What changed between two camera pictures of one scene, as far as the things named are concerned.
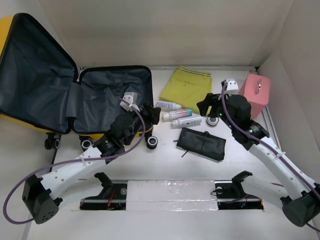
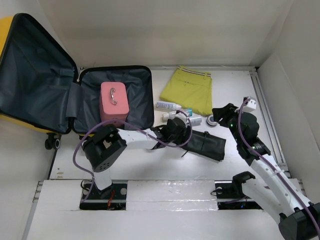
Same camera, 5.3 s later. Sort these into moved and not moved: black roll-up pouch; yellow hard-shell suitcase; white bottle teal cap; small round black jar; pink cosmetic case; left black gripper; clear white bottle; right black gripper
Moved: right black gripper; left black gripper; pink cosmetic case
Not moved: white bottle teal cap; small round black jar; clear white bottle; black roll-up pouch; yellow hard-shell suitcase
